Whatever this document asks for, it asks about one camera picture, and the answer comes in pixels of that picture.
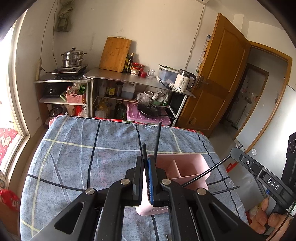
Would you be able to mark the white air conditioner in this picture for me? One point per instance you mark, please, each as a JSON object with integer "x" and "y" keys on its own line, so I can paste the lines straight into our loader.
{"x": 203, "y": 1}

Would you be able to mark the stainless steel steamer pot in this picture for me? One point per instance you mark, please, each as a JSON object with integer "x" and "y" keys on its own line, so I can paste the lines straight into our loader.
{"x": 72, "y": 58}

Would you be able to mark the yellow cooking oil bottle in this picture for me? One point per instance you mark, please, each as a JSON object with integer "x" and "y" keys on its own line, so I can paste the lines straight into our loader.
{"x": 103, "y": 108}

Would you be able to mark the clear drinking glass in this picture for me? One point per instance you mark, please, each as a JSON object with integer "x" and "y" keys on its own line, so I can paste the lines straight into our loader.
{"x": 150, "y": 73}

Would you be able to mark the blue checked tablecloth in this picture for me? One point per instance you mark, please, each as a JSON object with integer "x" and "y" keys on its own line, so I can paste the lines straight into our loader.
{"x": 80, "y": 153}

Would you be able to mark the white refrigerator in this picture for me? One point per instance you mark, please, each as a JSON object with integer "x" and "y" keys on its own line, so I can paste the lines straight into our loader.
{"x": 270, "y": 150}

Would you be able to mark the person's right hand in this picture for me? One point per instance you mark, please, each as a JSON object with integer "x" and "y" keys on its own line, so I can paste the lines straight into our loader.
{"x": 261, "y": 219}

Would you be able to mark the black frying pan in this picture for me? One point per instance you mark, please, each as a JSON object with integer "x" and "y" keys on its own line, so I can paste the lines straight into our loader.
{"x": 151, "y": 111}

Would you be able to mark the brown wooden door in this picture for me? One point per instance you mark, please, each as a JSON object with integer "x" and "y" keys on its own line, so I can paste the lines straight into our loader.
{"x": 220, "y": 74}

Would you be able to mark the white plastic jug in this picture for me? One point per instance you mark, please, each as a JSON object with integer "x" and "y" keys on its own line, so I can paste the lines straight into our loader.
{"x": 128, "y": 90}

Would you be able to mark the metal kitchen shelf table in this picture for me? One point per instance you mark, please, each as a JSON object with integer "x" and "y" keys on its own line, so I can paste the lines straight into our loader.
{"x": 141, "y": 84}

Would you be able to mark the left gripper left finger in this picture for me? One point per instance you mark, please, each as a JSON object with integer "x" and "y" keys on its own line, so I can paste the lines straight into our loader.
{"x": 97, "y": 215}

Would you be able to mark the induction cooker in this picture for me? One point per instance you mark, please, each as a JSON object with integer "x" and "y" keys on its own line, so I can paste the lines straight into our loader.
{"x": 69, "y": 71}

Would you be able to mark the hanging grey green cloth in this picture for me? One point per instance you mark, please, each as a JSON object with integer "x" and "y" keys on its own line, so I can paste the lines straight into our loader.
{"x": 63, "y": 22}

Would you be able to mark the clear plastic food container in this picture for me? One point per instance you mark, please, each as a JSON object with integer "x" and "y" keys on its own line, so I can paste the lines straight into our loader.
{"x": 167, "y": 74}

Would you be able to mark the pink storage bin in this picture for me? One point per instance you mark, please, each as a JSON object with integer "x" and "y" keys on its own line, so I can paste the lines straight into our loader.
{"x": 134, "y": 114}

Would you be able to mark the low metal side shelf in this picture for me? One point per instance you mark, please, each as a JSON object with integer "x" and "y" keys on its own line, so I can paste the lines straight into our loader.
{"x": 50, "y": 90}

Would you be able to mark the wooden cutting board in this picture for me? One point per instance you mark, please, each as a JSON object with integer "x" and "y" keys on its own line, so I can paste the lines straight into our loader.
{"x": 114, "y": 54}

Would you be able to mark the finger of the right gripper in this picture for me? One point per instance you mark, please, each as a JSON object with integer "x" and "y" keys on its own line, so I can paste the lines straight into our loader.
{"x": 254, "y": 167}

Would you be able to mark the dark sauce bottle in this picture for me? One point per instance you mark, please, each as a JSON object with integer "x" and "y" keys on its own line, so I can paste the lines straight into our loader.
{"x": 130, "y": 62}

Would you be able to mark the red lidded jar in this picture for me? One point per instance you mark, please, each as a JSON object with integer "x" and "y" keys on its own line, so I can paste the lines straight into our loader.
{"x": 135, "y": 69}

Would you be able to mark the white electric kettle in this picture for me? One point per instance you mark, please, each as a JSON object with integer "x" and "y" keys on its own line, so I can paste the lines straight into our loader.
{"x": 184, "y": 80}

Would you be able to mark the pink plastic basket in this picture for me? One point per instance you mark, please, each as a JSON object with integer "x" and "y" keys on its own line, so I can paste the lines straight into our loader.
{"x": 72, "y": 97}

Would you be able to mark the pink utensil holder box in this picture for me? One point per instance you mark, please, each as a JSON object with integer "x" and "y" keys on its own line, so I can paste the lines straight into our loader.
{"x": 180, "y": 168}

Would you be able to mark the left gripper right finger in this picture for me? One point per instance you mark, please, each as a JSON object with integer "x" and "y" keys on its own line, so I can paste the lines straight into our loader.
{"x": 194, "y": 214}

